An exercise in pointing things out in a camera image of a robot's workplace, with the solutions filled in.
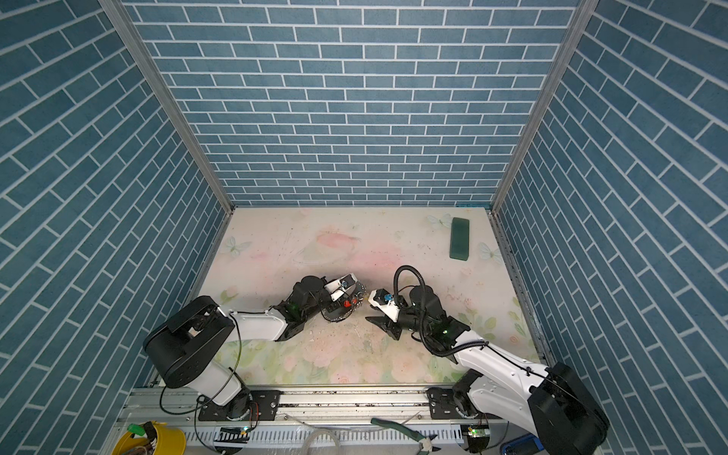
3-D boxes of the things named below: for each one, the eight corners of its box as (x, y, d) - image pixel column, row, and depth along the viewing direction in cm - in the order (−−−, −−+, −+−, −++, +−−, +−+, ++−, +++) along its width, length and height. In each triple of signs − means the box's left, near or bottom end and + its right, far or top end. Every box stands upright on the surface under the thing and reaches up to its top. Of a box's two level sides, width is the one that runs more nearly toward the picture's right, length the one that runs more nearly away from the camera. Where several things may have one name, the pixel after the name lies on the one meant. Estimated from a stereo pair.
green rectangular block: (449, 257, 107) (450, 253, 105) (451, 221, 119) (452, 217, 117) (466, 261, 106) (468, 257, 104) (467, 223, 119) (468, 219, 117)
